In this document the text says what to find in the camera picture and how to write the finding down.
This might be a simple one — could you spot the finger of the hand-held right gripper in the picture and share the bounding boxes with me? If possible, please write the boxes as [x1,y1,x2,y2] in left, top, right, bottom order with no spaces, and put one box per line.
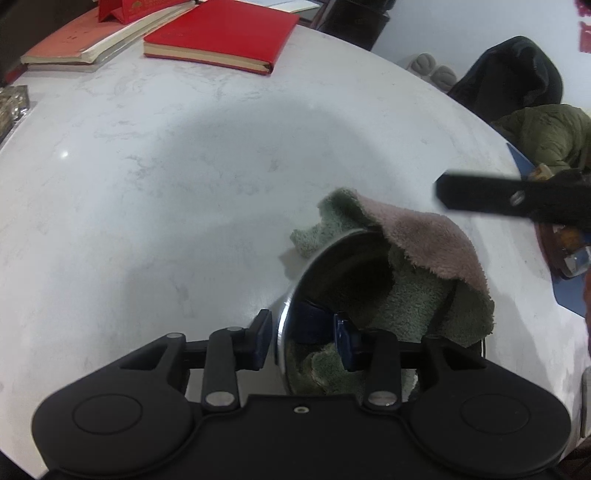
[435,169,591,228]

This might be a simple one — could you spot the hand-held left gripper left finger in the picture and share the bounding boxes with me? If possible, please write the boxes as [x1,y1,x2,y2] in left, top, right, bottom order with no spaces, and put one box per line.
[119,308,273,411]

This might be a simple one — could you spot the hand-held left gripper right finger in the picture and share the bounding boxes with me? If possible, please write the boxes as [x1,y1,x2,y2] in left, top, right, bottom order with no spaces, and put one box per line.
[332,311,486,412]

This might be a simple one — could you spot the pink and green cloth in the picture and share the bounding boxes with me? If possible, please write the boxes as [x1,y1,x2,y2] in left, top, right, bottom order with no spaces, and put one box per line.
[290,187,496,395]

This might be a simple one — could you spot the steel bowl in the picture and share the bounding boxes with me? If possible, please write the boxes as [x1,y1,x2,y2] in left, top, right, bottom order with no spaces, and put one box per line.
[276,228,488,397]

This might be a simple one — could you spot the black jacket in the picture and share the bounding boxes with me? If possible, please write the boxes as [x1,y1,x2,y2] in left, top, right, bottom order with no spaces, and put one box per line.
[448,36,565,123]

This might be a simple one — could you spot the blue mat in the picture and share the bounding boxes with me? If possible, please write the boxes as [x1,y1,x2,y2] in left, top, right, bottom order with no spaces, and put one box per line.
[505,142,591,319]

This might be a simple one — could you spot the black cabinet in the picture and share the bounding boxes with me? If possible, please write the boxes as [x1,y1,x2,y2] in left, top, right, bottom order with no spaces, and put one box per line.
[318,0,393,51]

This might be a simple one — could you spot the white paper sheets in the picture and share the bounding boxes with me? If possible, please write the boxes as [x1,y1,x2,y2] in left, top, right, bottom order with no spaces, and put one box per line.
[252,0,324,14]

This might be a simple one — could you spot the red notebook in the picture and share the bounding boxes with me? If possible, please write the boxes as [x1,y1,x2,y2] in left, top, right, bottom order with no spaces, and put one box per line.
[143,4,301,77]

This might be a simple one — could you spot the thin grey book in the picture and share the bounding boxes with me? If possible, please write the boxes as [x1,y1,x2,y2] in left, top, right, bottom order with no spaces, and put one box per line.
[25,60,102,73]

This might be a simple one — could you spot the glass ashtray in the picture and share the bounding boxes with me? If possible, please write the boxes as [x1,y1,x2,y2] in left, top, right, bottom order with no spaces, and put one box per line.
[0,85,32,139]

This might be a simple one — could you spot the red desk calendar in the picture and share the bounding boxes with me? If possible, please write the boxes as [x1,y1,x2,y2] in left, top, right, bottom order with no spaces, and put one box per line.
[98,0,199,25]

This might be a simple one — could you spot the pink-covered book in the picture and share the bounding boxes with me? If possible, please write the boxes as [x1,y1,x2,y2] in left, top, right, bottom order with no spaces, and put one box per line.
[21,0,199,65]

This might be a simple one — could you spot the glass teapot black handle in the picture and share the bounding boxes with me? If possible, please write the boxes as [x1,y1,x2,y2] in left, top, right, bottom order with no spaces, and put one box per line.
[538,224,591,280]

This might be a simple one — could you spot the red wall decoration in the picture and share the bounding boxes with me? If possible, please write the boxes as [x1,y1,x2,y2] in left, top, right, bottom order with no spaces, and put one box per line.
[575,0,591,56]

